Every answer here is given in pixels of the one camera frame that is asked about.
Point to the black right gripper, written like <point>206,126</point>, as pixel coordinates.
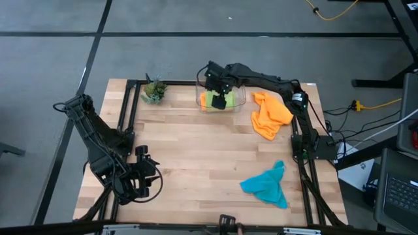
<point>218,80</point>

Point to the grey furniture foot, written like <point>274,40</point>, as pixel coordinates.
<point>9,149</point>

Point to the green succulent plant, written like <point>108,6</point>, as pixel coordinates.
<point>155,91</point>

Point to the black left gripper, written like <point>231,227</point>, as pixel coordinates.
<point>141,188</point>

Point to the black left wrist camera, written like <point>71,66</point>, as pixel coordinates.
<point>146,168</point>

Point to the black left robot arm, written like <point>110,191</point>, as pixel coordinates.
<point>94,130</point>

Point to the orange microfiber towel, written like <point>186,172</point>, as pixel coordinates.
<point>202,102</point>
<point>271,117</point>

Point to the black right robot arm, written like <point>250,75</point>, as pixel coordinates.
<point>267,81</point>

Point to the black desk foot bar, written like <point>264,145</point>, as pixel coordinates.
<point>365,153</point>

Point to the clear plastic bin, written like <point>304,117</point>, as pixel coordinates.
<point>240,98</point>

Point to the white cardboard box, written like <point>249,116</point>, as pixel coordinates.
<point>356,174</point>

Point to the green microfiber towel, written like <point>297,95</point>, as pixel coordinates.
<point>231,101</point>

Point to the red round object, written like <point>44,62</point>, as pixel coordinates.
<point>415,138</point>

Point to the grey equipment case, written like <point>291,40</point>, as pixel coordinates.
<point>408,107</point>

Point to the teal microfiber towel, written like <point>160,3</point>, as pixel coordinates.
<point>267,187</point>

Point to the black aluminium table frame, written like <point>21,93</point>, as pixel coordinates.
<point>179,83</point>

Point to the black handheld device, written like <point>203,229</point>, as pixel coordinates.
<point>227,223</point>

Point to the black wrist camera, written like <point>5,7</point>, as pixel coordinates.
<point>146,168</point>
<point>218,102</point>

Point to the silver metal bracket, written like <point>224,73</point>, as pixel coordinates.
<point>121,229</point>
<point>302,231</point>

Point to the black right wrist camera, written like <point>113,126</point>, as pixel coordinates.
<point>218,102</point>

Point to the grey laptop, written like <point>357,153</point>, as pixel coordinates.
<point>401,192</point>

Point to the black desk leg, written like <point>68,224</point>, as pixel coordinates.
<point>375,83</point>

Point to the black rig crossbar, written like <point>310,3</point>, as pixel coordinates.
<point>49,228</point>

